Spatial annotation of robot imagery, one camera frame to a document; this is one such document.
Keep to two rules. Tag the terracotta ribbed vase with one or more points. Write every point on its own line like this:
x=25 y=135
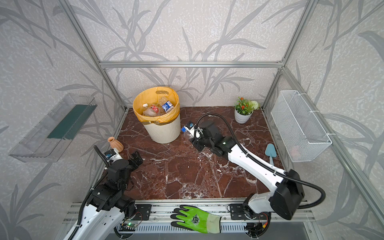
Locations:
x=115 y=144

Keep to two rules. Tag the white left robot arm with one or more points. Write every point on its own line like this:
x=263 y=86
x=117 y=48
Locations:
x=106 y=205

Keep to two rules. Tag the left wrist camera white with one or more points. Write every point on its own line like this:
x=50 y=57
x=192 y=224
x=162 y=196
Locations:
x=112 y=155

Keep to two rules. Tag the potted plant red flowers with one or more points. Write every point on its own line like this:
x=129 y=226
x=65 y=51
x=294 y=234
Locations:
x=244 y=108

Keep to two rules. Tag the crushed bottle blue label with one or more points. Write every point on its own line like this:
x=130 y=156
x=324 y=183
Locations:
x=188 y=132

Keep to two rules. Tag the Pepsi bottle blue cap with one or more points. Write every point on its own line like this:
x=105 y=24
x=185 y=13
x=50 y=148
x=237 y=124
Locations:
x=166 y=105

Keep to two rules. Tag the yellow plastic bin liner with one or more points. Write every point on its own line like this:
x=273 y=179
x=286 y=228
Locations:
x=152 y=96

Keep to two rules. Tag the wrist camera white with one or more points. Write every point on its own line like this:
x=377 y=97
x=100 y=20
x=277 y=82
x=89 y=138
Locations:
x=196 y=133
x=112 y=155

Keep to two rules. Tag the green circuit board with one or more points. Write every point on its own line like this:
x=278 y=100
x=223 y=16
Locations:
x=128 y=227

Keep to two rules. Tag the green black work glove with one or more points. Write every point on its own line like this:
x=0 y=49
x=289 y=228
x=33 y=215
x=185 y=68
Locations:
x=194 y=219

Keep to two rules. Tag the white wire mesh basket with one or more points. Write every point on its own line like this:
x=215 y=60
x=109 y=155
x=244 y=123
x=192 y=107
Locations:
x=302 y=133

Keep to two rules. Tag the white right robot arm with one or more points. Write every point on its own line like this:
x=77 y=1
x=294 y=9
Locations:
x=284 y=192

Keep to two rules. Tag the white ribbed trash bin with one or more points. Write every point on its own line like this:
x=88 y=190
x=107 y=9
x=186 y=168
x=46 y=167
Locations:
x=164 y=134

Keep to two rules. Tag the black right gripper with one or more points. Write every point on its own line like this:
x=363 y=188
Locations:
x=197 y=142

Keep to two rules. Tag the light blue spatula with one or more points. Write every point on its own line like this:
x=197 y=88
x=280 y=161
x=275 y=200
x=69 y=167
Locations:
x=270 y=151

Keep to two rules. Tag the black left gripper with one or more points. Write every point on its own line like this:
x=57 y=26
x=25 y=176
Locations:
x=130 y=162

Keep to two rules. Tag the clear acrylic wall shelf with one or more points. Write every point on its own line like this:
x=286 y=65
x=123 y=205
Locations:
x=50 y=138

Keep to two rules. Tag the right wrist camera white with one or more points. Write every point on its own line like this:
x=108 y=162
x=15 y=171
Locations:
x=196 y=133

